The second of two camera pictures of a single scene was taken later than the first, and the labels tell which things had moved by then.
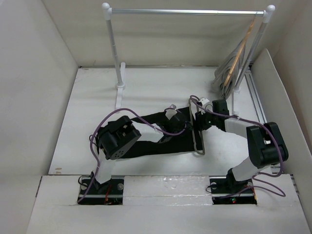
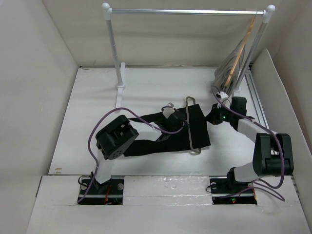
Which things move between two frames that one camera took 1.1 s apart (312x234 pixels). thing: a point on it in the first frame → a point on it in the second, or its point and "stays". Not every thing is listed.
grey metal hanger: [191, 127] → [193, 151]
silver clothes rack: [267, 14] stays
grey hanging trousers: [223, 69] stays
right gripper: [200, 124] → [212, 117]
